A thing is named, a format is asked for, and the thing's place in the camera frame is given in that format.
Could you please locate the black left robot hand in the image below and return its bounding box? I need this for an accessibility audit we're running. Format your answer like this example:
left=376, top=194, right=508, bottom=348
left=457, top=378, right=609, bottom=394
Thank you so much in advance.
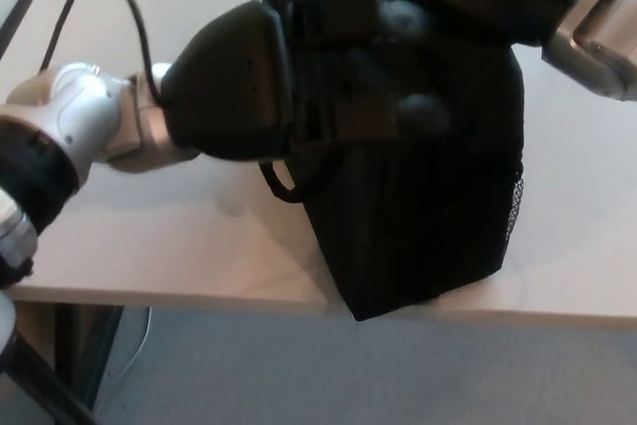
left=160, top=0, right=453, bottom=163

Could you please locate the black fabric lunch bag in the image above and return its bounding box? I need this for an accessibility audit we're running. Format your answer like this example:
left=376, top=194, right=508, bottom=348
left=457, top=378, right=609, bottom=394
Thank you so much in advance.
left=257, top=39, right=529, bottom=323

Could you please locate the black metal table leg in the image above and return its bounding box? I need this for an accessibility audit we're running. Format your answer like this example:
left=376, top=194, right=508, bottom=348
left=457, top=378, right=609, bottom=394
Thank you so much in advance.
left=51, top=302, right=125, bottom=411

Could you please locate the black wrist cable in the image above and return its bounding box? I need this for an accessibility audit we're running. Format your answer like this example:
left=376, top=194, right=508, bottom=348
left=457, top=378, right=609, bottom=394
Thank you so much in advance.
left=41, top=0, right=163, bottom=104

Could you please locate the thin white floor cable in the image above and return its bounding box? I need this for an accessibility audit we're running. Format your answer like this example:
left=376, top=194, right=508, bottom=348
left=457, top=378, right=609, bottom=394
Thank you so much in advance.
left=103, top=305, right=153, bottom=382

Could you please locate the black slanted frame bar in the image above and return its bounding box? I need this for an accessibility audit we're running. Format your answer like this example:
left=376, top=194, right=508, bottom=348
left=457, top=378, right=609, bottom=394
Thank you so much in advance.
left=0, top=332, right=97, bottom=425

